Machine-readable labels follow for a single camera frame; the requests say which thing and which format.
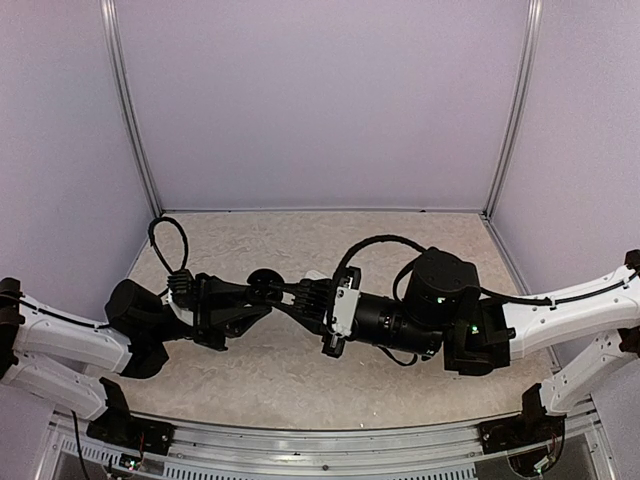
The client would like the black round disc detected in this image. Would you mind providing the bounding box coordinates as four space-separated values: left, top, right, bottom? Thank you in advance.
247 268 284 302

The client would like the right aluminium frame post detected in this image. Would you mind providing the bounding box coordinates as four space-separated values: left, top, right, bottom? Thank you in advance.
483 0 543 223

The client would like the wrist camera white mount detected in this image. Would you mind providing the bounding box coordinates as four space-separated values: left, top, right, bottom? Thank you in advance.
325 268 361 338
166 269 196 327

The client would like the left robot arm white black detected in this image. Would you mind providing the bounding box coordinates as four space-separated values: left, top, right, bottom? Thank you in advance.
1 269 284 445

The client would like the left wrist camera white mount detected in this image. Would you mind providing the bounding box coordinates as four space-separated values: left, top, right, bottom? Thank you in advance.
166 269 196 327

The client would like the white earbud charging case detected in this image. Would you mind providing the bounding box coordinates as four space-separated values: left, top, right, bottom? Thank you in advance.
305 270 327 280

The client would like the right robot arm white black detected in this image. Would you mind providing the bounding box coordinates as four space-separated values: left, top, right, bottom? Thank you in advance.
271 247 639 444

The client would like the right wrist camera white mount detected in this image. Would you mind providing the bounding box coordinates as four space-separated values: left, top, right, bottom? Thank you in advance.
325 268 361 338

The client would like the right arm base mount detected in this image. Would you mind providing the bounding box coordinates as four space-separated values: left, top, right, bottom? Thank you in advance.
477 415 566 454

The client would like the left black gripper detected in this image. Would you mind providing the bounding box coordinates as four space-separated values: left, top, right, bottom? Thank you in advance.
148 271 270 352

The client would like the front aluminium rail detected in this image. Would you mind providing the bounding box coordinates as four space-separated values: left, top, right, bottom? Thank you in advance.
39 412 611 480

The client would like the left aluminium frame post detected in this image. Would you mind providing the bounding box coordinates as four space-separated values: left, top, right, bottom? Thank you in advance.
99 0 164 218

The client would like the aluminium frame post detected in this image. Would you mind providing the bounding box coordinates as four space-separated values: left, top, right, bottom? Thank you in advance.
483 0 543 223
99 0 164 218

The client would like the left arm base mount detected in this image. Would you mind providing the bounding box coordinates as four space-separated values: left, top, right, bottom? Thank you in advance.
86 412 175 455

